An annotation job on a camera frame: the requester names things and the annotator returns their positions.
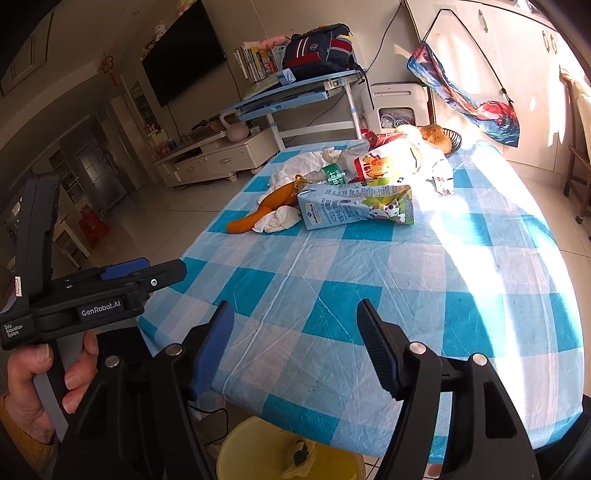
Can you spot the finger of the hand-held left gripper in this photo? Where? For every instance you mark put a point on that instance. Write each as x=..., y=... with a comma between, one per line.
x=166, y=273
x=124, y=269

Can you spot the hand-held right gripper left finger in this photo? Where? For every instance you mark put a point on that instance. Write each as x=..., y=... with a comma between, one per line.
x=217, y=355

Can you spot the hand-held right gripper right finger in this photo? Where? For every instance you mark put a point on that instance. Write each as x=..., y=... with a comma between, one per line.
x=376, y=350

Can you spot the yellow plastic basin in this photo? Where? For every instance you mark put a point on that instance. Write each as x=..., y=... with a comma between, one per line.
x=249, y=457

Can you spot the white tissue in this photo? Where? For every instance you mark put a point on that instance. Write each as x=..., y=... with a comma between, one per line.
x=277, y=220

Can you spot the orange fruit peel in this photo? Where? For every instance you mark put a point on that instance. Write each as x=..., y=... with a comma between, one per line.
x=277, y=198

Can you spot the blue milk carton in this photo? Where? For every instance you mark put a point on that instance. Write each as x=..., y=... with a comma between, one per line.
x=341, y=210

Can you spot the small green label water bottle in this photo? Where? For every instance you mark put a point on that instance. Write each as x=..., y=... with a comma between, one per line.
x=333, y=175

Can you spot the white orange snack bag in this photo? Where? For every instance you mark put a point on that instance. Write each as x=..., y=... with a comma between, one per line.
x=392, y=166

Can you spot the red snack bag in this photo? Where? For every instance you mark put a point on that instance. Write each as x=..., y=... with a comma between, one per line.
x=374, y=137

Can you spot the person's left forearm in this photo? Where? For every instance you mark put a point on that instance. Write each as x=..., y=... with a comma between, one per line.
x=23, y=459

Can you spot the person's left hand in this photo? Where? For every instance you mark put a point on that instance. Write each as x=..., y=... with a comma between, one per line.
x=23, y=397

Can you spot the red plastic stool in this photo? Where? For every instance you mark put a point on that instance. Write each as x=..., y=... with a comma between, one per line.
x=93, y=226

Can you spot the blue white checkered tablecloth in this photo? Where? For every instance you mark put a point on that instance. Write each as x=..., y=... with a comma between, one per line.
x=323, y=277

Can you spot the dark metal door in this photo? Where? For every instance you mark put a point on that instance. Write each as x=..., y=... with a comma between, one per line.
x=99, y=175

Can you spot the white television cabinet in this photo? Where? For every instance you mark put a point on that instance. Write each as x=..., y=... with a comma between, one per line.
x=207, y=159

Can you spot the crumpled pale plastic wrapper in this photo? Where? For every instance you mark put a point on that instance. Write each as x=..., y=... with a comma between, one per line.
x=300, y=457

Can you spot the brown flat box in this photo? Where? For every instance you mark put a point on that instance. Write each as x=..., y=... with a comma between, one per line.
x=207, y=131

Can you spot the white display cabinet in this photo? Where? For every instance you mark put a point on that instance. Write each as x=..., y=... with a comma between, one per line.
x=138, y=110

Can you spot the pink kettlebell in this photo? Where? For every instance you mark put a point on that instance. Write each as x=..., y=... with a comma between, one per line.
x=235, y=129

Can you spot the blue study desk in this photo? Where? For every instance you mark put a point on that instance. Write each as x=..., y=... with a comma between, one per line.
x=286, y=99

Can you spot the golden bread roll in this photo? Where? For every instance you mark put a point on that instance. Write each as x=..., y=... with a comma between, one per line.
x=408, y=131
x=434, y=131
x=444, y=144

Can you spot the black flat television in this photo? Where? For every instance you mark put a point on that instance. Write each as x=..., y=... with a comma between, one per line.
x=184, y=55

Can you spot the brown plush toy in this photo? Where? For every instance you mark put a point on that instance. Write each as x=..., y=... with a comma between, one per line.
x=150, y=47

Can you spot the bowl of bread rolls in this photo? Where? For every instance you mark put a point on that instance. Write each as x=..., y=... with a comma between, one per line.
x=456, y=138

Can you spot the row of books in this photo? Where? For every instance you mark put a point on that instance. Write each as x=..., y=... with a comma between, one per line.
x=254, y=62

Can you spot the light blue plastic holder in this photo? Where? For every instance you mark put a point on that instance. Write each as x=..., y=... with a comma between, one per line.
x=286, y=76

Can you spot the white plush toy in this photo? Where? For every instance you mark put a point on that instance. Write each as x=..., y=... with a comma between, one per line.
x=160, y=29

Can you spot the pink plush toy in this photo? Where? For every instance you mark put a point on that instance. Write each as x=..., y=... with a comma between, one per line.
x=272, y=42

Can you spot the white box appliance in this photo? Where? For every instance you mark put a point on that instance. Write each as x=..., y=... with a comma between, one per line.
x=397, y=97

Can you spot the yellow plush toy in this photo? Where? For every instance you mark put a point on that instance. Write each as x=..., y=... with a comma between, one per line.
x=183, y=5

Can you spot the navy red backpack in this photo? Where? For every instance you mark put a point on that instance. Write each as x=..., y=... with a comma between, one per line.
x=318, y=50

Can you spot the brown wooden chair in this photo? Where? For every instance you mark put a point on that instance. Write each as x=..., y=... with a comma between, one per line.
x=577, y=157

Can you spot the white storage cabinet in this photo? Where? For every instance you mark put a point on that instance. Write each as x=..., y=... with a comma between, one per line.
x=498, y=46

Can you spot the small red wall knot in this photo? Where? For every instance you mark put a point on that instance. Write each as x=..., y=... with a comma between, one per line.
x=110, y=64

